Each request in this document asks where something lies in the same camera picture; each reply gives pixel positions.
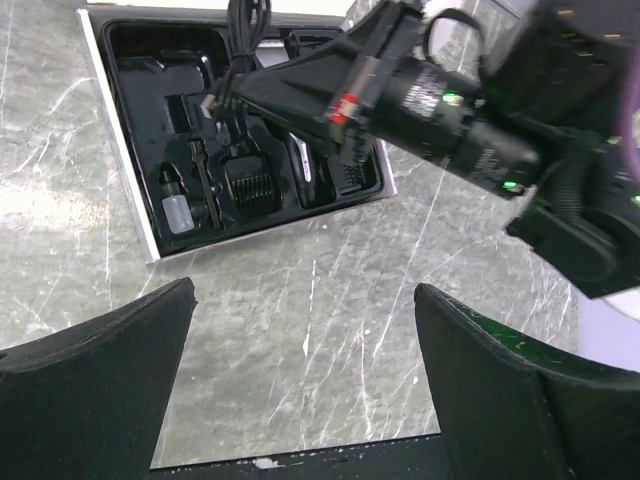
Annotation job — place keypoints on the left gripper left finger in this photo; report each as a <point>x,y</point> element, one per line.
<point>88,402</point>

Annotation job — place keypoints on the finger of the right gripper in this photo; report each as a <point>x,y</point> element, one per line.
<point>335,97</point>

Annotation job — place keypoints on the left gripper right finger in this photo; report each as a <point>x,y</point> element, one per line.
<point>512,407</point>

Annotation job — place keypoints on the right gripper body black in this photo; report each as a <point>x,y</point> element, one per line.
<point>445,120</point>

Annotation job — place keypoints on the black silver hair trimmer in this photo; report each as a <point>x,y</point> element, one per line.
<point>303,170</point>

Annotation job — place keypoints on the white box with black tray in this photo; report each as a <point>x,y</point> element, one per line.
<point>153,67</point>

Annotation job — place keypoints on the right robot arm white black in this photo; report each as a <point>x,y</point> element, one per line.
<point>551,112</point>

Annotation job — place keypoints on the black comb guard attachment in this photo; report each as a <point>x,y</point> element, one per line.
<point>252,181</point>

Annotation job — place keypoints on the black cleaning brush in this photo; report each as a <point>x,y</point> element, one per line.
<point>199,157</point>

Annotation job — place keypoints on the small clear oil bottle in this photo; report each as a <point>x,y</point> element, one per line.
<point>175,204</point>

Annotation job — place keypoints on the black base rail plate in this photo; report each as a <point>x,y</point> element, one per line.
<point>419,457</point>

